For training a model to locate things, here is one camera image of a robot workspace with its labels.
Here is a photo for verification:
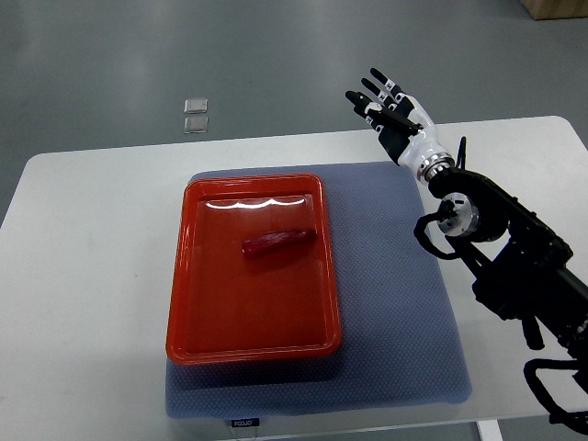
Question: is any red pepper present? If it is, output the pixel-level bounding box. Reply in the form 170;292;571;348
242;228;316;258

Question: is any cardboard box corner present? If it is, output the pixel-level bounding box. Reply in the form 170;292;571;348
520;0;587;20

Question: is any upper metal floor plate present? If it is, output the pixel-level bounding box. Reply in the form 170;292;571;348
184;97;208;114

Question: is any blue-grey textured mat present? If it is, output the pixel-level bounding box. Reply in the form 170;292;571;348
165;161;471;420

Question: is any red plastic tray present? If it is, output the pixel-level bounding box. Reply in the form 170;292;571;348
166;174;342;366

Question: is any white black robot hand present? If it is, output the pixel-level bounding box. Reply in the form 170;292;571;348
345;67;455;182

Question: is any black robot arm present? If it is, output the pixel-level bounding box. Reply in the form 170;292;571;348
345;68;587;361

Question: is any black looped cable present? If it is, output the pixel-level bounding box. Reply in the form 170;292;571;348
523;357;588;432

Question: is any white table leg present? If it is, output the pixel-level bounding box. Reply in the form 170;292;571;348
476;419;503;441

